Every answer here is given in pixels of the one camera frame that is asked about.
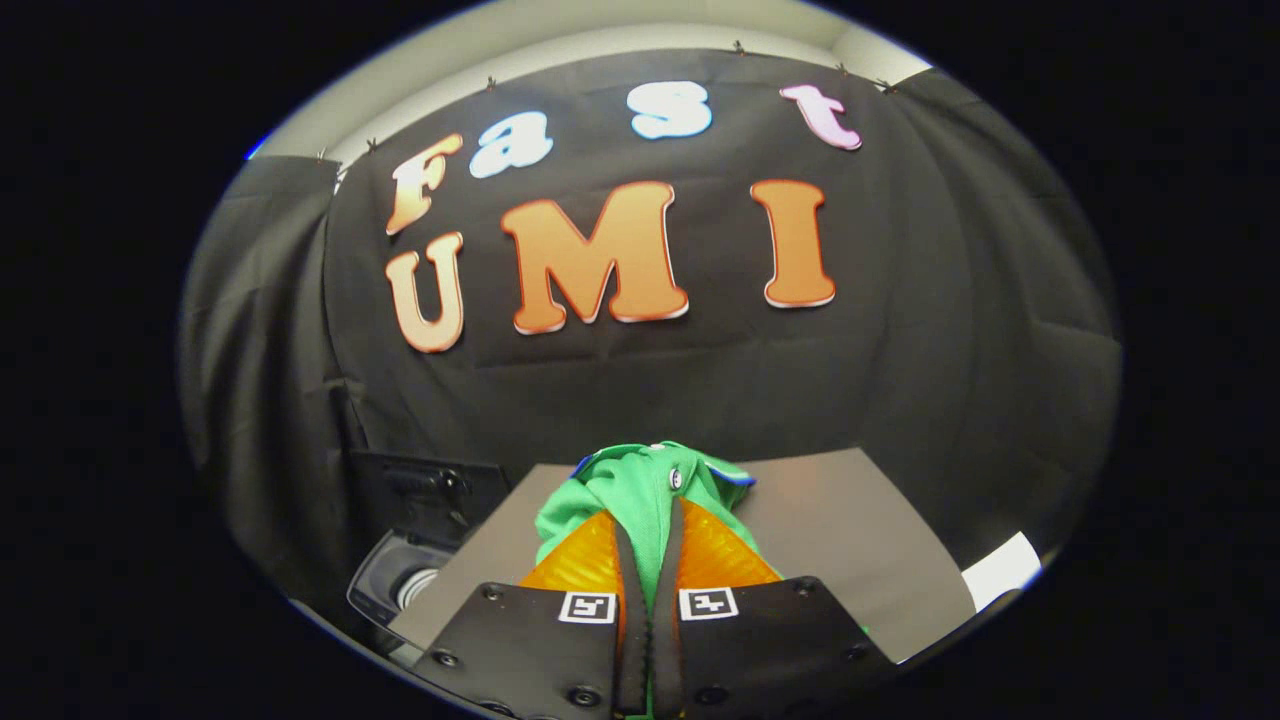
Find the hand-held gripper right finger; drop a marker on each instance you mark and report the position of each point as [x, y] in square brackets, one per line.
[670, 660]

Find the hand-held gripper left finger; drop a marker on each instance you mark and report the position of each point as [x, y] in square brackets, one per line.
[630, 650]

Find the green polo shirt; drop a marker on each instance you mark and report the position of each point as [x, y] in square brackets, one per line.
[630, 490]

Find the black backdrop cloth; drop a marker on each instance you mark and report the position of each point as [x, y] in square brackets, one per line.
[900, 350]

